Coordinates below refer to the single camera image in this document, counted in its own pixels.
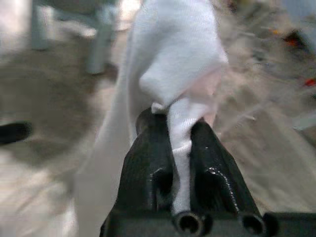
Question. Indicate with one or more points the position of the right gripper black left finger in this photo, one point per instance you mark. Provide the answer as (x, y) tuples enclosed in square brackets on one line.
[(148, 158)]

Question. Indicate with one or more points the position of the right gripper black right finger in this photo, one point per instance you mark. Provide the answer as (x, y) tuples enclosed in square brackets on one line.
[(212, 168)]

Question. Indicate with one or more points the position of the white garment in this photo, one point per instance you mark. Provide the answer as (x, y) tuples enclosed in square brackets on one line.
[(172, 49)]

